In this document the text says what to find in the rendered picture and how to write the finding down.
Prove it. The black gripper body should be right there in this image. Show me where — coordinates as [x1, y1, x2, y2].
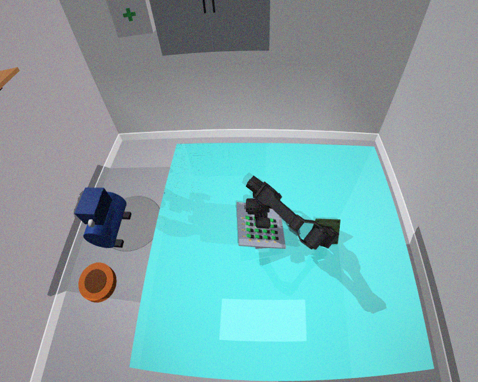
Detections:
[255, 206, 271, 228]

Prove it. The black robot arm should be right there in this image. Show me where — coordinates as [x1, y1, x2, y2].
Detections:
[246, 176, 340, 250]

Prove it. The grey switch panel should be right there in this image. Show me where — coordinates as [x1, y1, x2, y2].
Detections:
[237, 202, 286, 249]

